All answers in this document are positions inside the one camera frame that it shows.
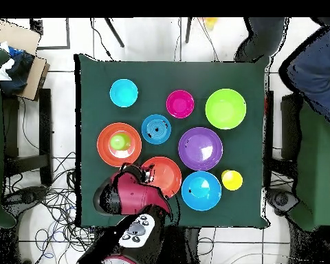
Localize orange plastic bowl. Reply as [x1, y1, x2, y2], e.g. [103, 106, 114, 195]
[96, 122, 144, 168]
[142, 156, 183, 199]

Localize green plastic cup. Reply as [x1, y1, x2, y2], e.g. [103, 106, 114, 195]
[109, 131, 133, 152]

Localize small dark blue bowl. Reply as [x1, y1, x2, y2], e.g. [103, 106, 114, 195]
[141, 113, 173, 146]

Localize large blue plastic bowl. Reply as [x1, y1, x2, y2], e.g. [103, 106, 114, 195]
[181, 170, 223, 212]

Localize purple plastic bowl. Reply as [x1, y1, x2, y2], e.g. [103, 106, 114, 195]
[178, 126, 223, 172]

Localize pink plastic bowl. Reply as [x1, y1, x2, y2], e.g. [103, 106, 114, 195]
[166, 89, 196, 119]

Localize small cyan plastic bowl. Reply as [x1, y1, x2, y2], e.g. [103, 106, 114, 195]
[109, 78, 140, 108]

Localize yellow plastic cup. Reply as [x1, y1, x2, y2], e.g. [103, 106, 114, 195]
[221, 169, 244, 192]

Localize dark green tablecloth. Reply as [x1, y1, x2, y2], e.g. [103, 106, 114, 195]
[74, 53, 273, 230]

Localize large green plastic bowl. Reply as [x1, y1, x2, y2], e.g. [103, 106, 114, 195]
[205, 88, 248, 130]

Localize black equipment base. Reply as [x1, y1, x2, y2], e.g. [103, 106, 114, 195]
[265, 186, 299, 217]
[2, 186, 50, 209]

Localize black tripod leg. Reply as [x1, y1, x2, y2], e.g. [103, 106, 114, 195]
[184, 17, 194, 45]
[103, 17, 126, 49]

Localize blue and white cloth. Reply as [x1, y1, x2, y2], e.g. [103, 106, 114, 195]
[0, 43, 35, 96]

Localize small yellow object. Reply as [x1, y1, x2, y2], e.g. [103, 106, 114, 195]
[203, 17, 219, 31]

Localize cardboard box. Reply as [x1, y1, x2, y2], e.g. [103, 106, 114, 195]
[0, 21, 52, 102]

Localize person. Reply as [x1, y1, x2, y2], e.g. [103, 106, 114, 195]
[233, 17, 330, 125]

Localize tangled black floor cables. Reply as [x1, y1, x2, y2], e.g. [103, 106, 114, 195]
[5, 151, 100, 261]

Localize black bench frame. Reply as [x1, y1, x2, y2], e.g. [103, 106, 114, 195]
[2, 87, 55, 186]
[263, 90, 303, 178]

